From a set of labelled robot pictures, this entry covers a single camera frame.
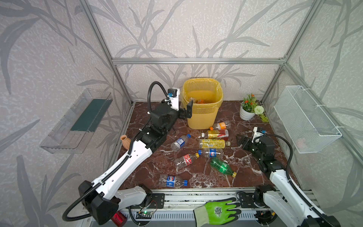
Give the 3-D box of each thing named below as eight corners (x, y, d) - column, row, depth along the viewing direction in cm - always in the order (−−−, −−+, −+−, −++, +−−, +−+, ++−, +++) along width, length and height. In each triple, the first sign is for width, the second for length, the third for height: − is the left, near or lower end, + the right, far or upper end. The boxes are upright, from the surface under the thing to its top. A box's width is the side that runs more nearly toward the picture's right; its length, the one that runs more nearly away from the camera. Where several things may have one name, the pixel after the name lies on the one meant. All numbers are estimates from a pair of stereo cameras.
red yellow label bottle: (201, 140, 98) (202, 136, 94) (201, 134, 101) (202, 130, 97) (227, 140, 98) (229, 136, 94) (226, 134, 101) (227, 130, 97)
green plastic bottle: (208, 166, 88) (209, 162, 83) (211, 159, 90) (213, 156, 86) (233, 179, 83) (235, 177, 78) (235, 172, 85) (238, 169, 81)
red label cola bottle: (176, 170, 86) (175, 167, 82) (174, 161, 89) (173, 158, 85) (200, 162, 89) (201, 159, 85) (197, 154, 93) (198, 151, 88)
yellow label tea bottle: (199, 151, 94) (199, 147, 90) (199, 143, 98) (199, 139, 93) (229, 151, 94) (231, 147, 90) (227, 143, 98) (229, 139, 93)
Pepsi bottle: (198, 159, 91) (198, 155, 86) (198, 150, 95) (198, 146, 90) (221, 159, 91) (223, 155, 86) (220, 150, 95) (222, 146, 90)
